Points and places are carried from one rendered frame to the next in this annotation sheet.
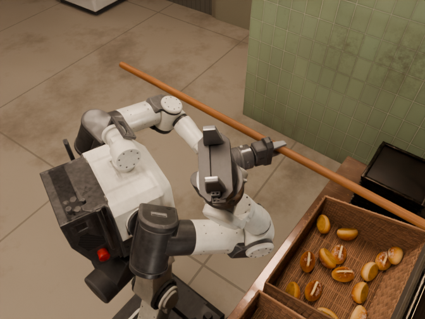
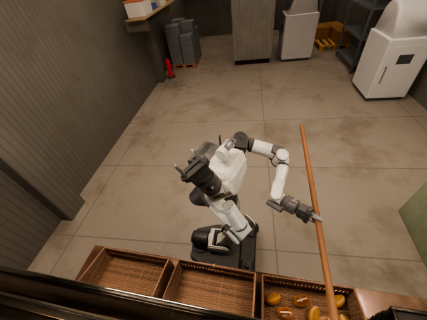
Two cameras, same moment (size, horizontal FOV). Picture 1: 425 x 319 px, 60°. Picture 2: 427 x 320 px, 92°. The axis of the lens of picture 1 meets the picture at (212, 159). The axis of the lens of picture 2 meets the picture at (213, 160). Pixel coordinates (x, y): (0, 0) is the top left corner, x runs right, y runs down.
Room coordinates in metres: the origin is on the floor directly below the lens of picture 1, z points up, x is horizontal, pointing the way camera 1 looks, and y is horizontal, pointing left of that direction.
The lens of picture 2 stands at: (0.27, -0.53, 2.24)
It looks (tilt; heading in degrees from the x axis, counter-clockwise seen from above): 44 degrees down; 68
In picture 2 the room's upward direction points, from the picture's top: 9 degrees counter-clockwise
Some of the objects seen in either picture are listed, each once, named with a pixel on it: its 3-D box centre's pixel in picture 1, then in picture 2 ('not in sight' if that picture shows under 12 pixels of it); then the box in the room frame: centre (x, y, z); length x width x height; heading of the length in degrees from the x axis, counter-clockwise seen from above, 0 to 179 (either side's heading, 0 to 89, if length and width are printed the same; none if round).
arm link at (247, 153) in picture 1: (253, 154); (299, 209); (0.89, -0.15, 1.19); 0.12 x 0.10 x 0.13; 110
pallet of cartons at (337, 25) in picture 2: not in sight; (329, 35); (6.44, 4.19, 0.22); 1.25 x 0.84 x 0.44; 55
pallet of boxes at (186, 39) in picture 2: not in sight; (184, 42); (2.53, 6.02, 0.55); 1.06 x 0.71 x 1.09; 55
